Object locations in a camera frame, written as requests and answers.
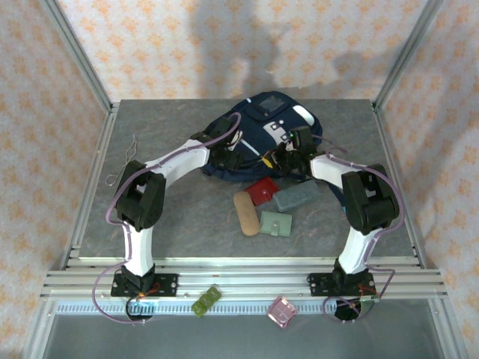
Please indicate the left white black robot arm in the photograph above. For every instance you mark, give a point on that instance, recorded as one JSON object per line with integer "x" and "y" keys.
{"x": 138, "y": 250}

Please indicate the navy blue student backpack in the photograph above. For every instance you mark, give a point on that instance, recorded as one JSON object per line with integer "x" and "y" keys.
{"x": 262, "y": 123}

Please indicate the pale green snap wallet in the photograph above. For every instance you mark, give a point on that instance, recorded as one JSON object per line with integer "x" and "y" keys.
{"x": 275, "y": 223}

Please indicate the aluminium table side rail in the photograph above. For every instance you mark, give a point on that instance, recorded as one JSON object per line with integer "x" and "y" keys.
{"x": 406, "y": 194}
{"x": 90, "y": 187}

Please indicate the red snap wallet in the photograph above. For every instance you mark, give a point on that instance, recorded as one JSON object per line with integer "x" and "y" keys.
{"x": 262, "y": 190}

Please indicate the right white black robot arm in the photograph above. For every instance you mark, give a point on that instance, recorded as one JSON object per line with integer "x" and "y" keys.
{"x": 355, "y": 247}

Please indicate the green plastic block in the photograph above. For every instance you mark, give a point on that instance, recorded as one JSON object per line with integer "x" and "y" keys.
{"x": 206, "y": 301}

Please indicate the grey teal textured case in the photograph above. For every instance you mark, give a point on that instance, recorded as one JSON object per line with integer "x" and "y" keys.
{"x": 295, "y": 196}

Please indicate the tan oblong glasses case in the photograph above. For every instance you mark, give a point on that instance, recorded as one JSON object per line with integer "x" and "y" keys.
{"x": 247, "y": 215}

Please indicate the pink square plastic box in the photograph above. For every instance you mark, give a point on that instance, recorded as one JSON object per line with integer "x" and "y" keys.
{"x": 282, "y": 312}

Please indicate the aluminium frame post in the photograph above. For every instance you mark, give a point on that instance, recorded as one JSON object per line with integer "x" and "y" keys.
{"x": 78, "y": 56}
{"x": 404, "y": 56}

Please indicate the aluminium mounting rail beam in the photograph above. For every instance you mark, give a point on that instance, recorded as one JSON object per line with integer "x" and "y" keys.
{"x": 243, "y": 278}

